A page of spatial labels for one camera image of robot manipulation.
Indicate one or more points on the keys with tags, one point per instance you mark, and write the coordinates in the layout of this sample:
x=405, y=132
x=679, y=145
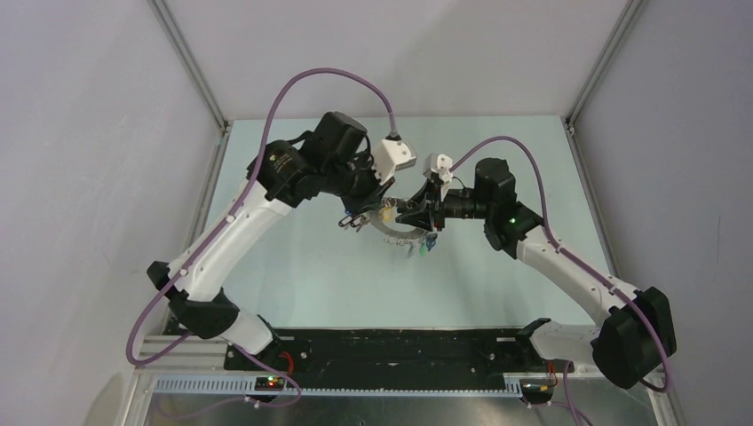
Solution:
x=423, y=245

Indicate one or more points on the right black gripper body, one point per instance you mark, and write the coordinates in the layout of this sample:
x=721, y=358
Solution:
x=446, y=208

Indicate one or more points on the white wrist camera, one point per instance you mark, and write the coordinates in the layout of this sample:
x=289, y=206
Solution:
x=438, y=172
x=390, y=156

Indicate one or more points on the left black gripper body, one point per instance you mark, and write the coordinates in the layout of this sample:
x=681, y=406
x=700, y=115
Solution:
x=367, y=185

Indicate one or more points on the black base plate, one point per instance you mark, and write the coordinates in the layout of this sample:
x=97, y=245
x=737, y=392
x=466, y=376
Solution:
x=405, y=359

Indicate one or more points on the left aluminium frame post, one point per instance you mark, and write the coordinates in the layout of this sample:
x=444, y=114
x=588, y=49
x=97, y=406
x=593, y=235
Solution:
x=188, y=61

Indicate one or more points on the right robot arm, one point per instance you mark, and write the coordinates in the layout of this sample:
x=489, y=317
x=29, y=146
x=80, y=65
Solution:
x=632, y=332

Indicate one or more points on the controller board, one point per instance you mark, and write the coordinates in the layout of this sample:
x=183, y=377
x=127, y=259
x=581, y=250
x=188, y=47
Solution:
x=269, y=383
x=538, y=387

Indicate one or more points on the right aluminium frame post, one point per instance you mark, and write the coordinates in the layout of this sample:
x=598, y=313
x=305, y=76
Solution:
x=617, y=37

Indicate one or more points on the left controller board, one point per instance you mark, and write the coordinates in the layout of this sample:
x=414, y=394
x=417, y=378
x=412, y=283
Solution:
x=269, y=383

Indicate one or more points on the large metal keyring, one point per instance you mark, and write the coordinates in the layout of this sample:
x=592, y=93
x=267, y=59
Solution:
x=392, y=234

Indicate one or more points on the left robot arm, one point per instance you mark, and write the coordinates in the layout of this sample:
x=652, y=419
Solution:
x=336, y=157

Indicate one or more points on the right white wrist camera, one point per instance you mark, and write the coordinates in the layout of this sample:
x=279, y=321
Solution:
x=438, y=172

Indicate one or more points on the yellow key tag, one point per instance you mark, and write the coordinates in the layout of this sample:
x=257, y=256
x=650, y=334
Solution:
x=388, y=210

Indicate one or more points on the right controller board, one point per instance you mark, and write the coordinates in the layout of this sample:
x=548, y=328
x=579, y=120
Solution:
x=538, y=387

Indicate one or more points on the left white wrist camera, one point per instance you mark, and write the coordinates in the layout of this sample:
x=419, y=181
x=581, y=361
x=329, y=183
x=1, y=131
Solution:
x=390, y=156

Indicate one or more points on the slotted cable duct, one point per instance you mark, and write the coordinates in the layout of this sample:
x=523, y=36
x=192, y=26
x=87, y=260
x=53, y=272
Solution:
x=252, y=386

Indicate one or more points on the aluminium frame post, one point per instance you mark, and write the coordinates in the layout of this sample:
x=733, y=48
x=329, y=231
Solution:
x=617, y=37
x=188, y=61

